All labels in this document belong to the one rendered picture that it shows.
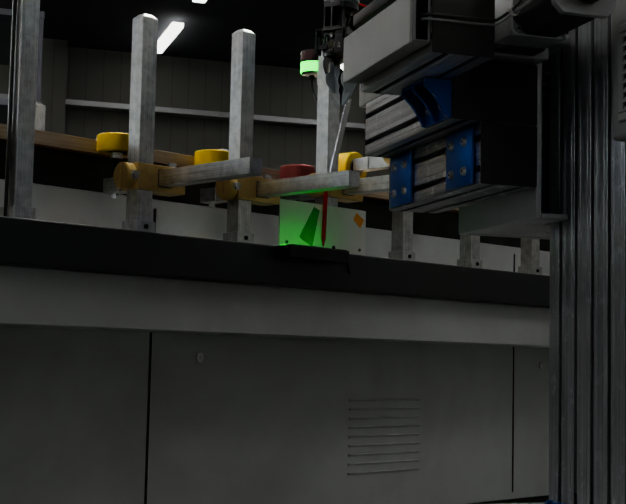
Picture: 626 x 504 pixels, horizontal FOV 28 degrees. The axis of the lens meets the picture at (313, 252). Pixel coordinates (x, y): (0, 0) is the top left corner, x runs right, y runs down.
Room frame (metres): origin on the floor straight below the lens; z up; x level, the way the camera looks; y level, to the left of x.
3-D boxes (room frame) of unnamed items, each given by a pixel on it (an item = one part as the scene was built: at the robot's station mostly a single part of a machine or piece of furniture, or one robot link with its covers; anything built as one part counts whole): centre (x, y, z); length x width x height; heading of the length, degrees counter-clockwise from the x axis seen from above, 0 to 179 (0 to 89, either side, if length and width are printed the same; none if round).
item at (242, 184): (2.54, 0.14, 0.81); 0.14 x 0.06 x 0.05; 135
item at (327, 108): (2.70, -0.03, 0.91); 0.04 x 0.04 x 0.48; 45
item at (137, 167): (2.36, 0.31, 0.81); 0.14 x 0.06 x 0.05; 135
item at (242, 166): (2.33, 0.26, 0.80); 0.44 x 0.03 x 0.04; 45
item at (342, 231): (2.66, -0.02, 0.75); 0.26 x 0.01 x 0.10; 135
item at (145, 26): (2.34, 0.33, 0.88); 0.04 x 0.04 x 0.48; 45
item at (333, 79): (2.60, -0.03, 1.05); 0.06 x 0.03 x 0.09; 155
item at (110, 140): (2.47, 0.39, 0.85); 0.08 x 0.08 x 0.11
